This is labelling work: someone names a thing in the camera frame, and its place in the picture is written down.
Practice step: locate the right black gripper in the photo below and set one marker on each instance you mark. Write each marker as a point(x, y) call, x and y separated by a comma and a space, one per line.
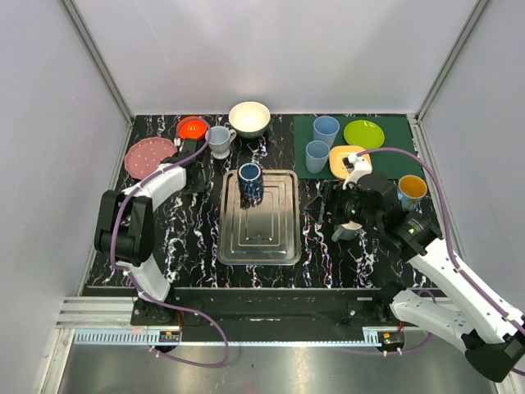
point(330, 199)

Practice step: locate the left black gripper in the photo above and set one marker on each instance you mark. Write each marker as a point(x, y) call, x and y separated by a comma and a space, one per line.
point(196, 173)

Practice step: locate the grey blue mug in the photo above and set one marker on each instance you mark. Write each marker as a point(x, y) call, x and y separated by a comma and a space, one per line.
point(346, 232)

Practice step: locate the dark blue mug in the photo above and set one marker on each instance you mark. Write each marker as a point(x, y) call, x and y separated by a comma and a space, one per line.
point(250, 183)

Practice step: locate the blue butterfly mug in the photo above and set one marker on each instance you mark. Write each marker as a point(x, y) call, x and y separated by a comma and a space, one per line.
point(411, 190)

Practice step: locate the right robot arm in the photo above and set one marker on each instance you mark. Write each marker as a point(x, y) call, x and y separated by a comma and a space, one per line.
point(484, 327)

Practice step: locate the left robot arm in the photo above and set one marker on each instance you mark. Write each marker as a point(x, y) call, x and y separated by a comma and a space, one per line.
point(125, 226)

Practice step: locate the yellow square plate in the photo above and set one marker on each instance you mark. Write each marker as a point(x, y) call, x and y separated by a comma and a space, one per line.
point(337, 155)

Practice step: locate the light blue footed cup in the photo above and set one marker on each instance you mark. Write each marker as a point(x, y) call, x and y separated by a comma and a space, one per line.
point(220, 139)

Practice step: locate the orange red bowl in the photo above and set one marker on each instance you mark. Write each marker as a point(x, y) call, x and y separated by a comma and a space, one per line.
point(193, 128)

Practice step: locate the blue plastic tumbler front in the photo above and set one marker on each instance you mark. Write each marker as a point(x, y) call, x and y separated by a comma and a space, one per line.
point(317, 153)

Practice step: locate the blue plastic tumbler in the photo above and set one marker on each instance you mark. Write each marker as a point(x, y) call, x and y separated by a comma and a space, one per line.
point(326, 129)
point(317, 153)

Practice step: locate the pink dotted plate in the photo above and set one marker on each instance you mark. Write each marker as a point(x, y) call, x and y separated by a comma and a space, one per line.
point(144, 157)

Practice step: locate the silver metal tray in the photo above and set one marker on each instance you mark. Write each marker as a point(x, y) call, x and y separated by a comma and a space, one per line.
point(267, 234)

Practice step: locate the large white bowl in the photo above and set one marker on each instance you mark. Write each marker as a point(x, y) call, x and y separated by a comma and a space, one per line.
point(249, 119)

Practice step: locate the blue plastic tumbler rear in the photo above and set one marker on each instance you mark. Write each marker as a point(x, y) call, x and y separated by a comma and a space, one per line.
point(326, 129)

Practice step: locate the lime green plate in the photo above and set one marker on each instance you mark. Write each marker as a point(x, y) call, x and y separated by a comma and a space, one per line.
point(365, 134)

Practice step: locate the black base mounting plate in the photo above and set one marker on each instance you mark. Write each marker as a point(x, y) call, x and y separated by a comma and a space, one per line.
point(269, 315)

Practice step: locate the left aluminium frame post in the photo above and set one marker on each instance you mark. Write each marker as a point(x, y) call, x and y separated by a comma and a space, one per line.
point(82, 30)

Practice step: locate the aluminium frame post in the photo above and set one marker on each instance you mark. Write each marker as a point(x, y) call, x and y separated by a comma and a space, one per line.
point(82, 30)
point(461, 41)

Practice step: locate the right aluminium frame post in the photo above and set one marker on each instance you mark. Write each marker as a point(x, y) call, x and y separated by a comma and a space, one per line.
point(461, 41)

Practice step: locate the grey slotted cable duct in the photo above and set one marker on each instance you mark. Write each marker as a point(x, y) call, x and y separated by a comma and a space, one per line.
point(124, 337)

